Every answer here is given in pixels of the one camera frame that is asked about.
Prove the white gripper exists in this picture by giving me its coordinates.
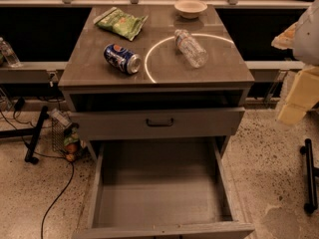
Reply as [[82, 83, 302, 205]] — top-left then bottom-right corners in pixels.
[[271, 0, 319, 125]]

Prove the clear plastic water bottle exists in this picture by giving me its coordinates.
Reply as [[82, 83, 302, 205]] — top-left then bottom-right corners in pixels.
[[174, 29, 208, 68]]

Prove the grey drawer cabinet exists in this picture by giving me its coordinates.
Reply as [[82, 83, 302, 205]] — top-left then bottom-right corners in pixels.
[[59, 5, 254, 155]]

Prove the open grey middle drawer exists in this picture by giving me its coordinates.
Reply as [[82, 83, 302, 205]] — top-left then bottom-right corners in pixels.
[[72, 137, 254, 239]]

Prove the background water bottle on ledge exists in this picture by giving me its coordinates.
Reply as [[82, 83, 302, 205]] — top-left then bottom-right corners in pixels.
[[0, 37, 22, 68]]

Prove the black stand leg right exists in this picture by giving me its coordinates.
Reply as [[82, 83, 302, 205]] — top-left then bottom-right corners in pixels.
[[300, 138, 319, 214]]

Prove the black stand leg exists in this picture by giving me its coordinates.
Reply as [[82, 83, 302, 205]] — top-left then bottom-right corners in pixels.
[[300, 138, 319, 214], [0, 106, 49, 164]]

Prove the white ceramic bowl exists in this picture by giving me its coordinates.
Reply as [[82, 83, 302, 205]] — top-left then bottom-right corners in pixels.
[[174, 0, 207, 19]]

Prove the green chip bag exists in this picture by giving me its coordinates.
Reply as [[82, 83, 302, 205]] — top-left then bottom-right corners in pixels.
[[93, 7, 148, 41]]

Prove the blue Pepsi soda can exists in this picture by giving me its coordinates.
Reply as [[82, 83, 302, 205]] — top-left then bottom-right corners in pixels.
[[104, 44, 142, 75]]

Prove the black stand leg left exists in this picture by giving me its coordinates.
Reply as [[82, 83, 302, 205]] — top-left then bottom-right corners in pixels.
[[0, 106, 49, 164]]

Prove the grey upper drawer with handle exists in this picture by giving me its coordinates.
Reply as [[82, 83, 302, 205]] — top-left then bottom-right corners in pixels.
[[71, 108, 245, 140]]

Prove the wire basket with snacks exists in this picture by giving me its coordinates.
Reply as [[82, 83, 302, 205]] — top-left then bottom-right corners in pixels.
[[50, 109, 87, 162]]

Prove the black floor cable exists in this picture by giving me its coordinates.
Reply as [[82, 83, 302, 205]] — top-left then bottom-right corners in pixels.
[[0, 97, 76, 239]]

